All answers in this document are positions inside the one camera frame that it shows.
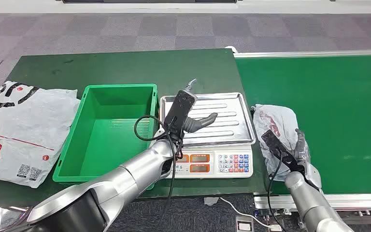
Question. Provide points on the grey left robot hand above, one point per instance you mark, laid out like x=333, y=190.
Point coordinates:
x=201, y=123

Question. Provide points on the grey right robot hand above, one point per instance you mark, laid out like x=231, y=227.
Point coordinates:
x=302, y=150

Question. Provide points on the small grey parcel bag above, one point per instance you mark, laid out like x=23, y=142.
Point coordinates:
x=278, y=115

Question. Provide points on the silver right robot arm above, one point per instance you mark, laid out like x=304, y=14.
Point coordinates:
x=310, y=205

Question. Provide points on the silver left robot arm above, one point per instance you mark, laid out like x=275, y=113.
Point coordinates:
x=124, y=174

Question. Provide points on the green conveyor belt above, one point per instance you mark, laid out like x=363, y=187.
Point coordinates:
x=348, y=112

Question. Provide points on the steel weighing tray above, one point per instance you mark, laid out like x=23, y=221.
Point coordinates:
x=227, y=105

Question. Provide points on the white electronic scale base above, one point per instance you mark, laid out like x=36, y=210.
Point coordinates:
x=211, y=160

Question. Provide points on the small green circuit board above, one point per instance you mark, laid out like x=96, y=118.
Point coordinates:
x=268, y=214

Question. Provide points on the white plug adapter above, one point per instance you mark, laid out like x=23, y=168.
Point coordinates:
x=275, y=228

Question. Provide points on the green plastic crate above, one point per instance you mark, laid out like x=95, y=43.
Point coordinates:
x=102, y=144

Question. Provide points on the large flat grey mailer bag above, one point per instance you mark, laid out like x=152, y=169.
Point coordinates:
x=22, y=128

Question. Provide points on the shiny chrome round base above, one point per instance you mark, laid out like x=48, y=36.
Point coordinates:
x=0, y=219

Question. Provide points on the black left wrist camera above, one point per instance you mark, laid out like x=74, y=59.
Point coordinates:
x=179, y=109

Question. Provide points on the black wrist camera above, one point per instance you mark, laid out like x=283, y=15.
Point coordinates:
x=179, y=109
x=275, y=142

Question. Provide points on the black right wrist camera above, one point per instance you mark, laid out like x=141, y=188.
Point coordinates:
x=275, y=142

